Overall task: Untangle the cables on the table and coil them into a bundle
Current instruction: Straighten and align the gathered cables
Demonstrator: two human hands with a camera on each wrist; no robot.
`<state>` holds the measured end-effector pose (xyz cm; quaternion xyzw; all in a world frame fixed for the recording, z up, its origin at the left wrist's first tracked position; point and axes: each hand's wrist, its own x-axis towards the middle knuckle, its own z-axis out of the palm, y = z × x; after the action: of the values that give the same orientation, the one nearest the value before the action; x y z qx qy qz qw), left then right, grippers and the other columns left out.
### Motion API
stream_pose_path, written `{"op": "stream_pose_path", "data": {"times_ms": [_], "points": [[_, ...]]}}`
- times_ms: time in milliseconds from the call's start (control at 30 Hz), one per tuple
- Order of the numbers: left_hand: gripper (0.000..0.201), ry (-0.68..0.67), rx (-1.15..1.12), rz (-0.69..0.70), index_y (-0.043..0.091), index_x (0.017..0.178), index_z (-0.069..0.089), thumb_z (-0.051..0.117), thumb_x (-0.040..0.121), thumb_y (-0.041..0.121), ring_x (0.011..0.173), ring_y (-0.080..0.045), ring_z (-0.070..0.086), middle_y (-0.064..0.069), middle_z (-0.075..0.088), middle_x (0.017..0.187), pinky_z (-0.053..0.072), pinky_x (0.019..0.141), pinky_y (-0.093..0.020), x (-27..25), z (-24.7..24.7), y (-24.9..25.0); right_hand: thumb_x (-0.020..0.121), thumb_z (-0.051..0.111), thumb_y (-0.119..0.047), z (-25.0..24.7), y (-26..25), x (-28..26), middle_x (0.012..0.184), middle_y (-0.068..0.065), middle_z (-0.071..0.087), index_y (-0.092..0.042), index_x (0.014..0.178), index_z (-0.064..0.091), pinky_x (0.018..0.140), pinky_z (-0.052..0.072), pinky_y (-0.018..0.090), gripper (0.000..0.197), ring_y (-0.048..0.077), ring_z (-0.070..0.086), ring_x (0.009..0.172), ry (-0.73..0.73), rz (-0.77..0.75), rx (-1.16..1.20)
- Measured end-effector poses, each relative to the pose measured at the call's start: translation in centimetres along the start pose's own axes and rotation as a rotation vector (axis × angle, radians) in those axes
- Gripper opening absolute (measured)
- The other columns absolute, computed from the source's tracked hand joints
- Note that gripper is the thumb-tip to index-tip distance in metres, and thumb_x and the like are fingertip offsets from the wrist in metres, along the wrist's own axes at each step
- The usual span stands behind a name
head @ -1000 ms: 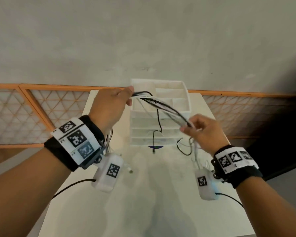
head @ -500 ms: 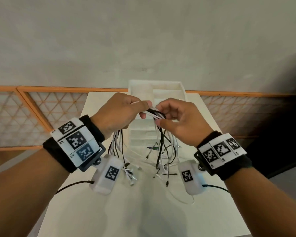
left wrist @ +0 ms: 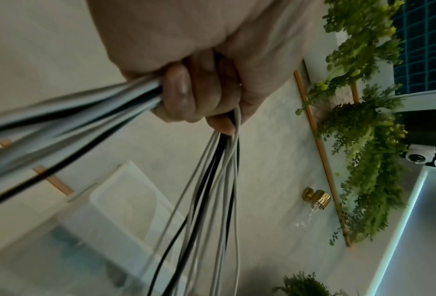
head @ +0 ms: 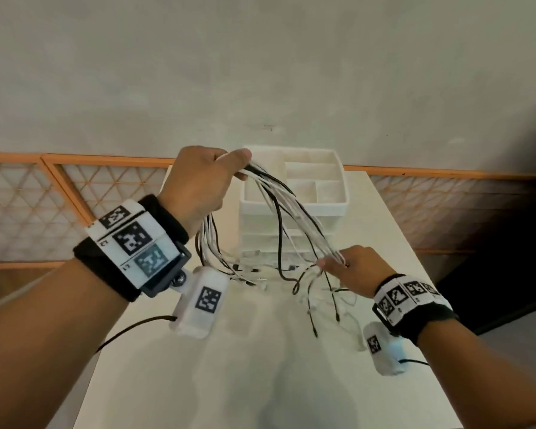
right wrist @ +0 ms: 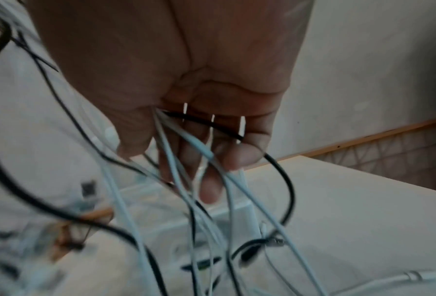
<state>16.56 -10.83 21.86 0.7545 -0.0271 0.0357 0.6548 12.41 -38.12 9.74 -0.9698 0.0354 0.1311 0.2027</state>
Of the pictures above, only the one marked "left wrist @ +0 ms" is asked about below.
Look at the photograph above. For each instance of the person's left hand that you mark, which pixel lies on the person's left hand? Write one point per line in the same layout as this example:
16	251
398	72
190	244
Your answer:
203	43

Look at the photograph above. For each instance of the white drawer organizer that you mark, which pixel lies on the white drawer organizer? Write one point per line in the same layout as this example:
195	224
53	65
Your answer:
123	208

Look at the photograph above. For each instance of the green hanging plant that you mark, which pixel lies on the green hanging plant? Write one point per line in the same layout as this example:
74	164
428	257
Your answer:
368	144

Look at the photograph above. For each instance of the glowing light strip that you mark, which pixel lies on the glowing light strip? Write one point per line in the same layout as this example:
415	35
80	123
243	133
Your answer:
397	231

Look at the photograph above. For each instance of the wooden framed wall panel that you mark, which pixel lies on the wooden framed wall panel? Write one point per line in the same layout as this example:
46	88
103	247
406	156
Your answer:
324	162

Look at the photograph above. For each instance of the orange-framed lattice screen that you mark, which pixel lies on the orange-framed lattice screen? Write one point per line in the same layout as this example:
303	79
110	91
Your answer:
59	183

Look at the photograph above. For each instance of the brass wall fixture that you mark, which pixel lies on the brass wall fixture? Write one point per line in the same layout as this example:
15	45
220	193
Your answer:
318	198

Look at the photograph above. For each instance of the green potted plant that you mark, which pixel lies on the green potted plant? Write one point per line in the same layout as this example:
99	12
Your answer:
305	286

